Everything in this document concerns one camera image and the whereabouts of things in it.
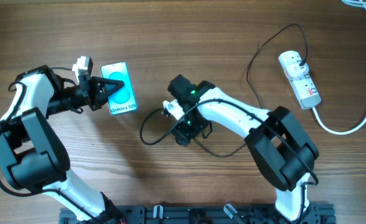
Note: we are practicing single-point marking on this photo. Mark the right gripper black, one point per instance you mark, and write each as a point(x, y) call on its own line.
point(182, 133)

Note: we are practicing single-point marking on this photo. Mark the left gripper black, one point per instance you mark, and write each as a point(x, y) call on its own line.
point(90, 90)

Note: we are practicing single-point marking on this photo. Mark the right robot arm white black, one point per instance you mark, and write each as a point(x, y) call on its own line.
point(282, 150)

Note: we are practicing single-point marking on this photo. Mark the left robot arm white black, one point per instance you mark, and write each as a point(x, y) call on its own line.
point(33, 160)

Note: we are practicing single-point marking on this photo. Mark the white charger plug adapter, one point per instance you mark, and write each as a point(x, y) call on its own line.
point(296, 70)

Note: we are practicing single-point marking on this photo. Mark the white power strip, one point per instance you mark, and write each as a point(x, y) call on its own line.
point(304, 88)

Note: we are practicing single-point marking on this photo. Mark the black mounting rail base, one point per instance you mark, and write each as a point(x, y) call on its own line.
point(259, 213)

